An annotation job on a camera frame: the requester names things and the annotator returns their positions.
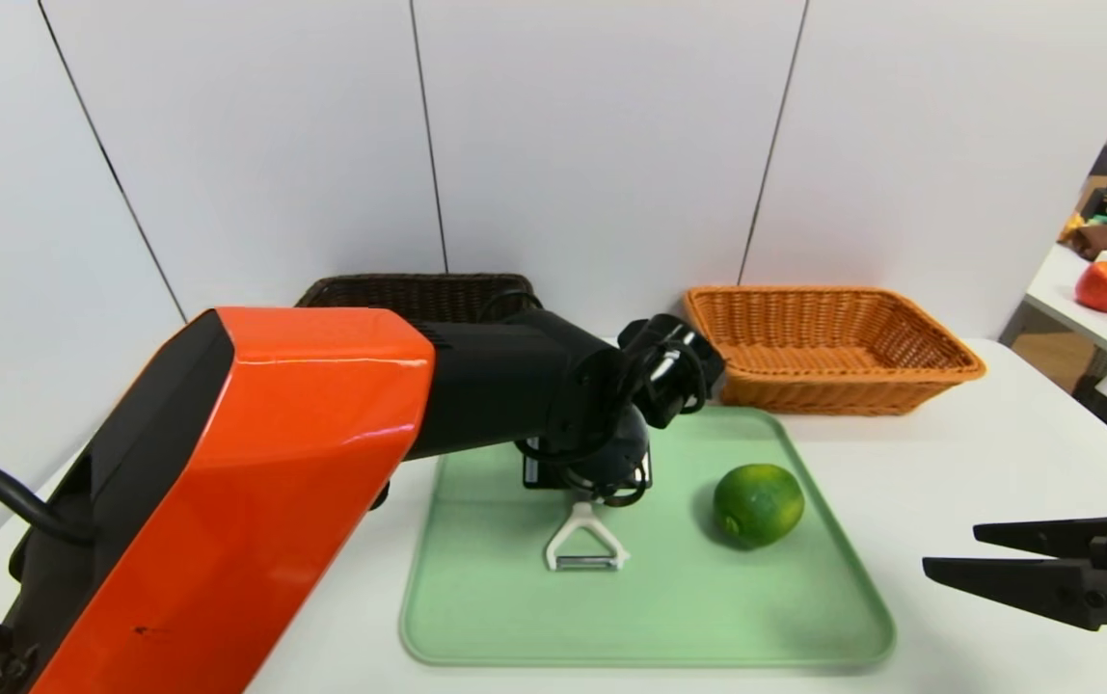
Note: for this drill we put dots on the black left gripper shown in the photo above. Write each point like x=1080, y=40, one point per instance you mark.
x=536, y=474

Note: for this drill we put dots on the green citrus fruit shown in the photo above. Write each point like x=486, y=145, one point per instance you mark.
x=759, y=504

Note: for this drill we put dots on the dark brown wicker basket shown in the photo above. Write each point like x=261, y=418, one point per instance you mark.
x=418, y=294

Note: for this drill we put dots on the orange wicker basket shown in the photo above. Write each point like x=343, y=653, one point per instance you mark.
x=804, y=390

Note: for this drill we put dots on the light green plastic tray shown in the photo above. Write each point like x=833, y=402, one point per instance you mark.
x=708, y=617

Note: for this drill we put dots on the brown cloth bundle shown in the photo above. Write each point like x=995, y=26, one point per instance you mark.
x=1098, y=239

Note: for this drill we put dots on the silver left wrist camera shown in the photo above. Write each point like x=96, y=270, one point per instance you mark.
x=669, y=371

